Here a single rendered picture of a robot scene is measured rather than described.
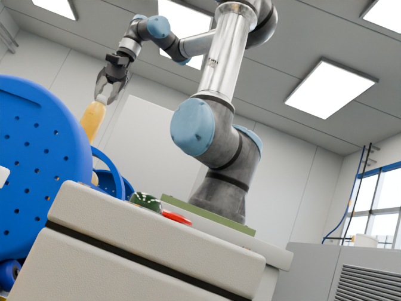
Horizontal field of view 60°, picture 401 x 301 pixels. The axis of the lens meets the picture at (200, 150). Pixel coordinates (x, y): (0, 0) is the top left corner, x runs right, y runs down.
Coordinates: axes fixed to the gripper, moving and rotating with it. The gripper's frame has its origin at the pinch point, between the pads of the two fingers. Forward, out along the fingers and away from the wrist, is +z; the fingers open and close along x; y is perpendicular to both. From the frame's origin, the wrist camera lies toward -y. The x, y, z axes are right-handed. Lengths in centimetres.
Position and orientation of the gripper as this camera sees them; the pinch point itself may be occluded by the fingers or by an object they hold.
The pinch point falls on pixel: (102, 98)
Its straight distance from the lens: 126.9
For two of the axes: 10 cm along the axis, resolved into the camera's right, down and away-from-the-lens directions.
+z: -3.6, 9.0, -2.4
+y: -0.9, 2.3, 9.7
